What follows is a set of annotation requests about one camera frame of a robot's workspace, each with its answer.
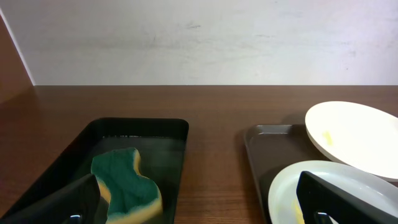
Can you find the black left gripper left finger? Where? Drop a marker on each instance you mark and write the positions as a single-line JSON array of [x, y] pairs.
[[75, 203]]

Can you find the green and yellow sponge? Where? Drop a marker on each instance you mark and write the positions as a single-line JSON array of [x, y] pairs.
[[131, 196]]

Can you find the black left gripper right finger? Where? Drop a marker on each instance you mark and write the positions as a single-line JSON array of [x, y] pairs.
[[323, 202]]

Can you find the black water tray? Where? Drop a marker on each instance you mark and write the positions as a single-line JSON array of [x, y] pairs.
[[160, 142]]

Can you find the white plate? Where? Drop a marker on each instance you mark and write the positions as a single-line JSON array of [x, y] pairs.
[[356, 135], [283, 204]]

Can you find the brown serving tray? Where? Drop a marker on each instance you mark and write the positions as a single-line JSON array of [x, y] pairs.
[[270, 148]]

